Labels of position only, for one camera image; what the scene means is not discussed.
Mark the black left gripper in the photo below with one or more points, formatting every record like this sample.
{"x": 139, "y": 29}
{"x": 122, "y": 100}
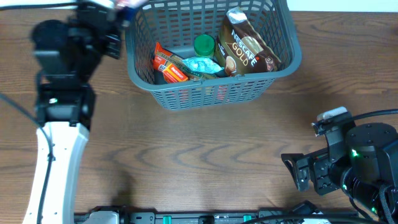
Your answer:
{"x": 114, "y": 43}

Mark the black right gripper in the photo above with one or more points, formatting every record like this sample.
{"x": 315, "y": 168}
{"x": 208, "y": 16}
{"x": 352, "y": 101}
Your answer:
{"x": 321, "y": 175}

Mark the orange spaghetti pasta packet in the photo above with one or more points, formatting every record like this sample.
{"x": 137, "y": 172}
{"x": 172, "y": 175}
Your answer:
{"x": 163, "y": 57}

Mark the orange Redoxon box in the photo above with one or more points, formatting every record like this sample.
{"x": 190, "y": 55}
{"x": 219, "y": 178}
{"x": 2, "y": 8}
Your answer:
{"x": 172, "y": 74}

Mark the green lid glass jar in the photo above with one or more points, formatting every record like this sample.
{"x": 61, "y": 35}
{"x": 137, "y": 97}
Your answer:
{"x": 204, "y": 46}

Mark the light blue tissue packet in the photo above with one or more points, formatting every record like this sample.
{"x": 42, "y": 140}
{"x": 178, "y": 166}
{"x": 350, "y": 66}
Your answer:
{"x": 202, "y": 65}

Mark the brown Nescafe Gold coffee bag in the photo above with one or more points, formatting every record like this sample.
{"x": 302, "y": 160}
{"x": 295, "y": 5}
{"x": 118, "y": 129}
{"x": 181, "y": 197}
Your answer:
{"x": 240, "y": 49}

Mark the Kleenex tissue multipack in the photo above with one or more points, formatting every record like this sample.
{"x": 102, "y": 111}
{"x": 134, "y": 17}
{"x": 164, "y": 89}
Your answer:
{"x": 126, "y": 9}

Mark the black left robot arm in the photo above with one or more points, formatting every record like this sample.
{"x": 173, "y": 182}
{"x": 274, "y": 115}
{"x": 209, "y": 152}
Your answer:
{"x": 68, "y": 53}

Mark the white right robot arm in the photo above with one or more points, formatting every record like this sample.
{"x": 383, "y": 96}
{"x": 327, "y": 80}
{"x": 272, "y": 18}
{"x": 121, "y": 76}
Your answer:
{"x": 360, "y": 160}

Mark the grey plastic basket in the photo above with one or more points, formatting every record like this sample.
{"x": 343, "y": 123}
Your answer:
{"x": 175, "y": 25}

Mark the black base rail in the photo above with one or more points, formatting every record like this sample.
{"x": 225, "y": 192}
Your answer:
{"x": 121, "y": 215}

